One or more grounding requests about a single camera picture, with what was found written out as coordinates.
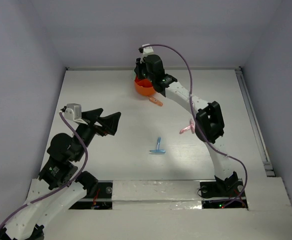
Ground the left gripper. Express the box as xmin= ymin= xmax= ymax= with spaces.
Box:
xmin=73 ymin=107 xmax=122 ymax=161

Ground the orange highlighter pen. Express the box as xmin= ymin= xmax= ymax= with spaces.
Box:
xmin=148 ymin=96 xmax=163 ymax=107

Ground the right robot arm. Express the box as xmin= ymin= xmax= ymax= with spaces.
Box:
xmin=134 ymin=54 xmax=238 ymax=197

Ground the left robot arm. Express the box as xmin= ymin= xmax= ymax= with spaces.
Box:
xmin=0 ymin=103 xmax=121 ymax=240

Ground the orange round organizer container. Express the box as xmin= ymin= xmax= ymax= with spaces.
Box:
xmin=134 ymin=76 xmax=156 ymax=97

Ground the blue pen flat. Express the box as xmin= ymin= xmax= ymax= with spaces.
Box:
xmin=149 ymin=149 xmax=166 ymax=154

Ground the pink pen lower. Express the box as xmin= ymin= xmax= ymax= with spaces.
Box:
xmin=179 ymin=125 xmax=194 ymax=134

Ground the pink pen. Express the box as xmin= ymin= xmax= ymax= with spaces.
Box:
xmin=179 ymin=125 xmax=194 ymax=134
xmin=190 ymin=119 xmax=195 ymax=134

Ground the pink pen upper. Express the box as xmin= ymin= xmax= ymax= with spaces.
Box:
xmin=190 ymin=119 xmax=195 ymax=134

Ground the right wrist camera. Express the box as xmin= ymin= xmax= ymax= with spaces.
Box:
xmin=138 ymin=44 xmax=154 ymax=63

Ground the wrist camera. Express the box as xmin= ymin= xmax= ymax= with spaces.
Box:
xmin=60 ymin=103 xmax=88 ymax=125
xmin=138 ymin=44 xmax=154 ymax=63

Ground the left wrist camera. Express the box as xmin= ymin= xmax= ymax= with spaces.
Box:
xmin=60 ymin=103 xmax=88 ymax=125

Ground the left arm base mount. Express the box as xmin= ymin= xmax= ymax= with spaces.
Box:
xmin=70 ymin=181 xmax=113 ymax=210

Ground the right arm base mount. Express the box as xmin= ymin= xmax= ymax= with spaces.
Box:
xmin=197 ymin=180 xmax=243 ymax=209

